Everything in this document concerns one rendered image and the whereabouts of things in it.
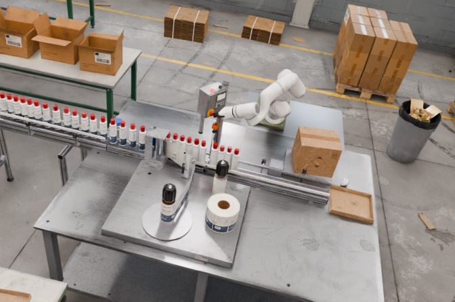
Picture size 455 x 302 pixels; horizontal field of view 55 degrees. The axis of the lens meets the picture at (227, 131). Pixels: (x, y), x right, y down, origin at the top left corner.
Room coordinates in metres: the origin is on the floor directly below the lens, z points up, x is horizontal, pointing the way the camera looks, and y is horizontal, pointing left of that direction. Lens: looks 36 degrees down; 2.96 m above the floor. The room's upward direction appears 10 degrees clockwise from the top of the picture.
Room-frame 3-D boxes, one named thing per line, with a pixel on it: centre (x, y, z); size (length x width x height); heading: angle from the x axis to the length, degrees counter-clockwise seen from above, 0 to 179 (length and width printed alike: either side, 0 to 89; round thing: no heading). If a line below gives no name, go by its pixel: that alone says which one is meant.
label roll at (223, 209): (1.88, -0.05, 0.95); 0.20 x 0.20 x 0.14
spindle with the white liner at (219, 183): (2.09, -0.01, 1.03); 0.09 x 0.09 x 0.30
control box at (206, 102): (2.48, 0.14, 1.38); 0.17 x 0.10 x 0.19; 139
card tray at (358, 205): (2.27, -0.95, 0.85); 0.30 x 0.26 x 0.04; 84
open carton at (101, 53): (3.71, 1.33, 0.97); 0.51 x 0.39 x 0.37; 1
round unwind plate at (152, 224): (1.80, 0.28, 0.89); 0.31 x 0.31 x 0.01
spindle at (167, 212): (1.80, 0.28, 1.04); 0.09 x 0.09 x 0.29
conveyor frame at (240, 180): (2.38, 0.04, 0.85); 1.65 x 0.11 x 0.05; 84
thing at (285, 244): (2.27, -0.08, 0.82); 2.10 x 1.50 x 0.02; 84
